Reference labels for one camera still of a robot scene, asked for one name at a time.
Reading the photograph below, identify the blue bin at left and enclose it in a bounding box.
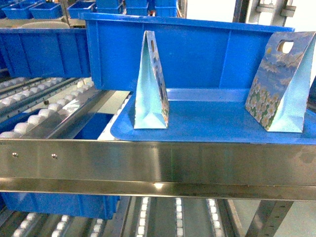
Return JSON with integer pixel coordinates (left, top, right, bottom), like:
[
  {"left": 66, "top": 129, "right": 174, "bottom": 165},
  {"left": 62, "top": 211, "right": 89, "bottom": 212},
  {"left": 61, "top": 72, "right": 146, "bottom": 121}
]
[{"left": 0, "top": 28, "right": 91, "bottom": 78}]

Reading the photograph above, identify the flower gift bag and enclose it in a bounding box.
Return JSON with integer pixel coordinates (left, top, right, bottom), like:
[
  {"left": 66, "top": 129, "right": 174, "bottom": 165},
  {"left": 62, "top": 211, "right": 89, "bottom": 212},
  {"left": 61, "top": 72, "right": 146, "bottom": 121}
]
[
  {"left": 134, "top": 31, "right": 170, "bottom": 129},
  {"left": 245, "top": 32, "right": 316, "bottom": 133}
]

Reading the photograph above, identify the steel shelf front rail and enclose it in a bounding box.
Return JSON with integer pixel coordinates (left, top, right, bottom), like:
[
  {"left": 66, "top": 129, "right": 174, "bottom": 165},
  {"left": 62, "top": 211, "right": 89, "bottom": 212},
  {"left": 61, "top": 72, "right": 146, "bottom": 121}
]
[{"left": 0, "top": 139, "right": 316, "bottom": 201}]

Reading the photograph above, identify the blue bin under rail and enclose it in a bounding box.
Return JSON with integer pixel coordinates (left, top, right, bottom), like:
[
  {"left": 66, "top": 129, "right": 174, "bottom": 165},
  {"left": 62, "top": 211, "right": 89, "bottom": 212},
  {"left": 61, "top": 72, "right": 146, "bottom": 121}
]
[{"left": 0, "top": 192, "right": 120, "bottom": 220}]

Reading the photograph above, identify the blue plastic tray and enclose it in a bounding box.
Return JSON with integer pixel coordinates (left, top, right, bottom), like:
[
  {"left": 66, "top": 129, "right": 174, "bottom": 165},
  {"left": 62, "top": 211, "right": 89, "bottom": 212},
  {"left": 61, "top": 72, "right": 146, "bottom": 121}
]
[{"left": 111, "top": 89, "right": 316, "bottom": 145}]

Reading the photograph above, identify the large blue bin behind tray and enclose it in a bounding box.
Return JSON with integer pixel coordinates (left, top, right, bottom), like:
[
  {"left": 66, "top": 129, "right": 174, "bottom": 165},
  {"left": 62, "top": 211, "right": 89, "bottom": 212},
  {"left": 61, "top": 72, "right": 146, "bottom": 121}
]
[{"left": 79, "top": 13, "right": 288, "bottom": 91}]

